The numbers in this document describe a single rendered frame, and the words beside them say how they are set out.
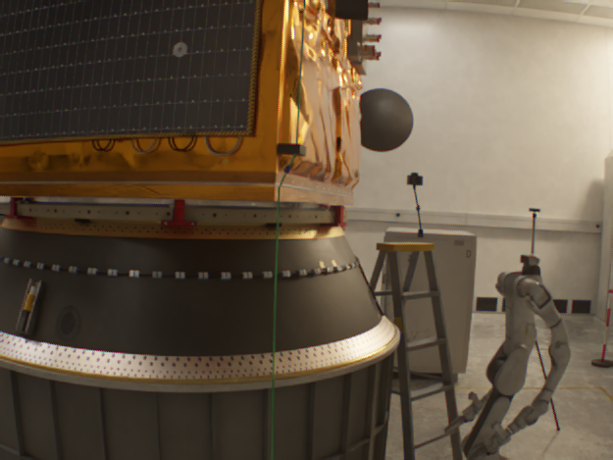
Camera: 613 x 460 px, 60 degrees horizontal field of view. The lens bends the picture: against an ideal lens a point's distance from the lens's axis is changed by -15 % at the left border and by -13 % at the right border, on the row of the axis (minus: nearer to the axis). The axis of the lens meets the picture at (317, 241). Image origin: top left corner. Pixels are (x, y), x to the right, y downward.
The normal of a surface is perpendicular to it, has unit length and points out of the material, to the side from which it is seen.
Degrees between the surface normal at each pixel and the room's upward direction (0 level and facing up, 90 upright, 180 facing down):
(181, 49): 90
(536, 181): 90
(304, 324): 62
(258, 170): 91
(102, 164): 99
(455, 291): 90
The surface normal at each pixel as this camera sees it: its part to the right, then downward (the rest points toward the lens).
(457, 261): -0.15, 0.05
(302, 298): 0.64, -0.40
